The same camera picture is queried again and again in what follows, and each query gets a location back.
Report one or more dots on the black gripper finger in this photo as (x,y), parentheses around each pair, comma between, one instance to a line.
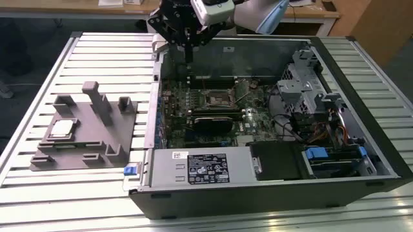
(159,24)
(191,54)

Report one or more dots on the silver CPU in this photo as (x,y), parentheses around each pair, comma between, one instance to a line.
(64,128)

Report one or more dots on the CPU socket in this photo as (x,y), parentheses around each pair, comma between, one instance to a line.
(217,98)

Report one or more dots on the white box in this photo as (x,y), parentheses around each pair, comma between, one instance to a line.
(134,1)
(110,2)

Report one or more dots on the white sticker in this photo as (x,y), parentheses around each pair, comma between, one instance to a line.
(228,49)

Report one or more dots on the black RAM slot bank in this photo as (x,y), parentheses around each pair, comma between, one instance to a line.
(216,111)
(213,82)

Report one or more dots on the wooden desk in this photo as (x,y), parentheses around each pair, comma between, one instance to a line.
(81,9)

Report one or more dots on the black graphics card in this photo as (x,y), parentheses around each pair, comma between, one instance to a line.
(213,124)

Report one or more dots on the green motherboard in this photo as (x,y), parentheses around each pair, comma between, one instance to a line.
(261,116)

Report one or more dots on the silver metal drive cage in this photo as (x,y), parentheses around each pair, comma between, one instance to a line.
(300,72)

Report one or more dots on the small silver heatsink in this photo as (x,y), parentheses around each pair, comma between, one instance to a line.
(245,139)

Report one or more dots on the grey parts rack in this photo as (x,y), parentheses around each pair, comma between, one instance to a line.
(88,120)

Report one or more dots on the grey power supply unit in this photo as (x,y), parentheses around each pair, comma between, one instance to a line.
(168,169)

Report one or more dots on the green RAM stick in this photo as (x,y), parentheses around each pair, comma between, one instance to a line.
(80,145)

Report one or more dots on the blue case latch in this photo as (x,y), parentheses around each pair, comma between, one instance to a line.
(130,169)

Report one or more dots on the black plastic drive cover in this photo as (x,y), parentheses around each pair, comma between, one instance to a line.
(277,159)

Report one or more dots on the hard disk in blue carrier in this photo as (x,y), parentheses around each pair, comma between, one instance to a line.
(315,153)

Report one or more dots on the wooden cabinet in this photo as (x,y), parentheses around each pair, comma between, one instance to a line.
(382,24)

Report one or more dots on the black open PC case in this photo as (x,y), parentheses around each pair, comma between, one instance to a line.
(227,203)

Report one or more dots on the blue plastic clip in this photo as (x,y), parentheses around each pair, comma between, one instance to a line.
(363,151)

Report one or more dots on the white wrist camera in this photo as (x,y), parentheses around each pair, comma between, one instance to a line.
(213,14)

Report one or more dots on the grey plastic bracket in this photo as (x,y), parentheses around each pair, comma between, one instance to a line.
(330,97)

